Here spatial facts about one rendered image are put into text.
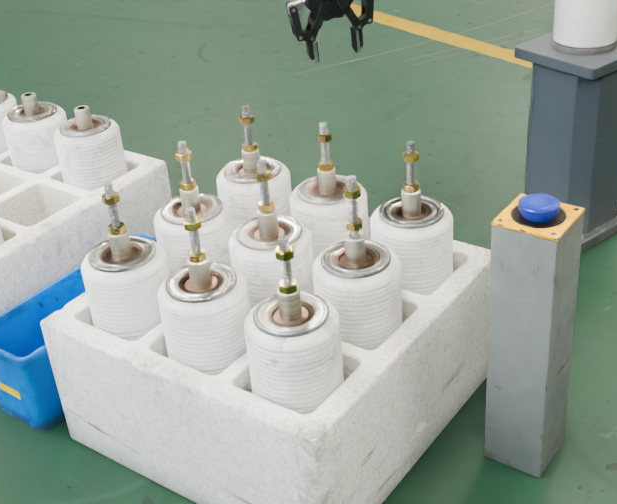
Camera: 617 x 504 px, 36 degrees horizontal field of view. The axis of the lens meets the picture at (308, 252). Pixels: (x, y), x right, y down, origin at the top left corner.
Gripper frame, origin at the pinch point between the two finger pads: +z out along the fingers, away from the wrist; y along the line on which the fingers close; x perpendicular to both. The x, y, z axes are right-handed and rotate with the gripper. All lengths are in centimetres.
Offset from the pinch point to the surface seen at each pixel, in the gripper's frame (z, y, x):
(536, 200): -12, -1, 64
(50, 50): 38, 47, -110
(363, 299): -4, 17, 61
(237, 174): -2.6, 23.6, 31.1
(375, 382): 1, 19, 69
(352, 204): -12, 16, 56
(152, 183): 8.7, 33.7, 10.6
